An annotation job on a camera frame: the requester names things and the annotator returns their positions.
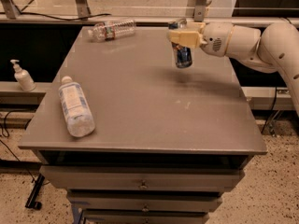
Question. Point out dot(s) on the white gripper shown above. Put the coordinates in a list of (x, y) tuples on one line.
[(216, 40)]

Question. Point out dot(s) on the redbull can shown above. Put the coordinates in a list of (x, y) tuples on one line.
[(182, 55)]

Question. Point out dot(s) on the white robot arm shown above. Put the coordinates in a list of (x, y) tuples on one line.
[(276, 49)]

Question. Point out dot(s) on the clear plastic water bottle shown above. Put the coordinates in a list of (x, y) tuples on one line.
[(111, 30)]

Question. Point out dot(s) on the grey drawer cabinet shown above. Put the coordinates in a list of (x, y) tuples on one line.
[(147, 112)]

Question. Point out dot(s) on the white labelled plastic bottle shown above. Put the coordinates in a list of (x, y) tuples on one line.
[(77, 114)]

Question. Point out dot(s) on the white pump dispenser bottle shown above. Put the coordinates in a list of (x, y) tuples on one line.
[(23, 77)]

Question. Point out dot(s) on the middle cabinet drawer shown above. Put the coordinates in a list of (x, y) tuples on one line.
[(145, 202)]

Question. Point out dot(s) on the cabinet drawer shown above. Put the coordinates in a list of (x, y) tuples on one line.
[(145, 202), (143, 179), (133, 217)]

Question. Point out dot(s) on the top cabinet drawer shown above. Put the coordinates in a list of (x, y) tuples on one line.
[(143, 179)]

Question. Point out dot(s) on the bottom cabinet drawer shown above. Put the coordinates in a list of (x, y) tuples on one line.
[(133, 217)]

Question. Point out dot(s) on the metal frame post right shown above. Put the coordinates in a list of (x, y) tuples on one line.
[(199, 10)]

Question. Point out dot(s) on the metal frame post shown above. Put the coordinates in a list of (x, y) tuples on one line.
[(83, 9), (199, 10)]

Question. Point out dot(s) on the black floor bracket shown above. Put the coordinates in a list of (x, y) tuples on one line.
[(32, 202)]

